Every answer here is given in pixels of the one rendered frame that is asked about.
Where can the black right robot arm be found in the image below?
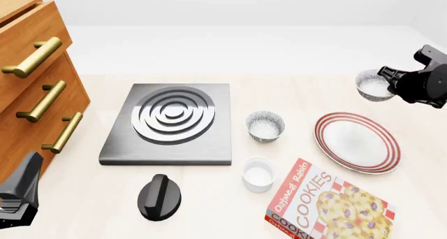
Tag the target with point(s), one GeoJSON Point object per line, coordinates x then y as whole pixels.
{"type": "Point", "coordinates": [440, 84]}

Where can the oatmeal raisin cookies box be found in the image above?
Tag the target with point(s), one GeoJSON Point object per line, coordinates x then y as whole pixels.
{"type": "Point", "coordinates": [314, 210]}

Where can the small white ramekin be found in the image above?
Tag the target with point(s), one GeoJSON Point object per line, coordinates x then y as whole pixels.
{"type": "Point", "coordinates": [258, 176]}

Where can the wooden cabinet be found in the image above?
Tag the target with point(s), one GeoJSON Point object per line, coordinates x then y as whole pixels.
{"type": "Point", "coordinates": [14, 155]}

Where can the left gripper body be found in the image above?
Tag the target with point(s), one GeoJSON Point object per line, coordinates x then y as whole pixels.
{"type": "Point", "coordinates": [17, 212]}

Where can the patterned black-white bowl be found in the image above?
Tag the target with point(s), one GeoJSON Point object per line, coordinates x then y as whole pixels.
{"type": "Point", "coordinates": [264, 129]}
{"type": "Point", "coordinates": [372, 88]}

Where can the white plate with red rings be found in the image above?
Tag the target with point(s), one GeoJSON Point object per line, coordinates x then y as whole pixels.
{"type": "Point", "coordinates": [356, 143]}

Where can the flat black stove plate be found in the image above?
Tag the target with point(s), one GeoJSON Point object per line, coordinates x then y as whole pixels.
{"type": "Point", "coordinates": [167, 150]}

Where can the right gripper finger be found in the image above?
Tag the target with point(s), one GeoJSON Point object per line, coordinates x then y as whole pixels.
{"type": "Point", "coordinates": [390, 70]}
{"type": "Point", "coordinates": [394, 85]}

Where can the round black stove knob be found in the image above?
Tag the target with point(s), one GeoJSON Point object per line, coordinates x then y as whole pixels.
{"type": "Point", "coordinates": [159, 199]}

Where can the wooden drawer, protruding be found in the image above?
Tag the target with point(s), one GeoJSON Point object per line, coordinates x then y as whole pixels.
{"type": "Point", "coordinates": [21, 39]}

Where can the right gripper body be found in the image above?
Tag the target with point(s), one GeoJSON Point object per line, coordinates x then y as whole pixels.
{"type": "Point", "coordinates": [417, 85]}

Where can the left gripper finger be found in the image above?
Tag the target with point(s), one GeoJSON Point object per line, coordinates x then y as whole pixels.
{"type": "Point", "coordinates": [29, 173]}

